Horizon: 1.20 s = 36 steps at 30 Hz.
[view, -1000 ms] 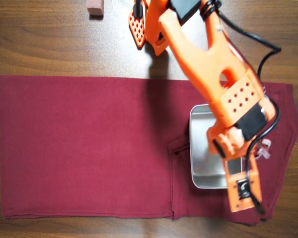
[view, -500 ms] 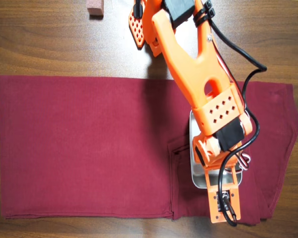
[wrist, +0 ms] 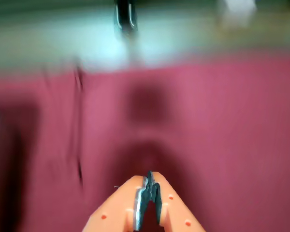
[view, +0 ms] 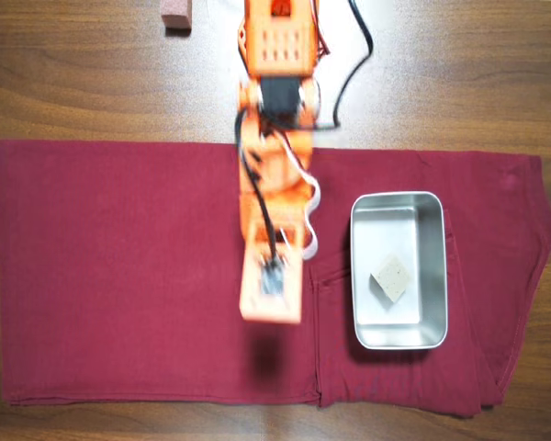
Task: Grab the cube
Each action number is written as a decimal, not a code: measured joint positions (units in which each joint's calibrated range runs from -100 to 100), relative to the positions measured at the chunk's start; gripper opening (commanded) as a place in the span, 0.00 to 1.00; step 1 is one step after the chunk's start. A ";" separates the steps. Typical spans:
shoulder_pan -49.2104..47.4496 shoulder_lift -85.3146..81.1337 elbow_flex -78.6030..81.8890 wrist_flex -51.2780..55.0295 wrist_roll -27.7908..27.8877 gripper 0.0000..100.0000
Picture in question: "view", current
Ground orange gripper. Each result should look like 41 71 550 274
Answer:
238 188 314 258

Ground beige speckled cube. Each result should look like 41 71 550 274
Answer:
370 254 413 303

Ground stainless steel rectangular tray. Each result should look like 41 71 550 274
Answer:
349 191 449 351

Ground dark red fabric trousers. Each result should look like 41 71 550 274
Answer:
0 140 551 419

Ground pink sponge block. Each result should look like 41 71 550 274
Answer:
160 0 194 31

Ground white ribbon cable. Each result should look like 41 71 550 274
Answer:
282 132 323 259

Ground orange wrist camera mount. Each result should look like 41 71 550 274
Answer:
238 219 304 325

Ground red motor wires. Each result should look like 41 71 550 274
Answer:
312 0 332 60

